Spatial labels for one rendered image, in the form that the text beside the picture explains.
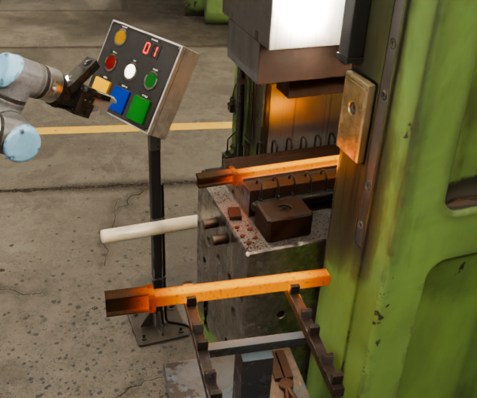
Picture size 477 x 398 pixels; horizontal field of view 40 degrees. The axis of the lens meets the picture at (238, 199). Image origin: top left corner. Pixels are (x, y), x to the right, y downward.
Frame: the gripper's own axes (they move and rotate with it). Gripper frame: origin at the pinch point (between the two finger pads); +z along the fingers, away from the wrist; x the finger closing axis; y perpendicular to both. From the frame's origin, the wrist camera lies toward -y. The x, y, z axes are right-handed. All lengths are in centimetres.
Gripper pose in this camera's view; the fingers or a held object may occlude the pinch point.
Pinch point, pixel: (113, 98)
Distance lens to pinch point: 191.7
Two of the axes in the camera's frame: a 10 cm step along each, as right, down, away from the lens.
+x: 7.1, 3.9, -5.8
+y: -3.9, 9.1, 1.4
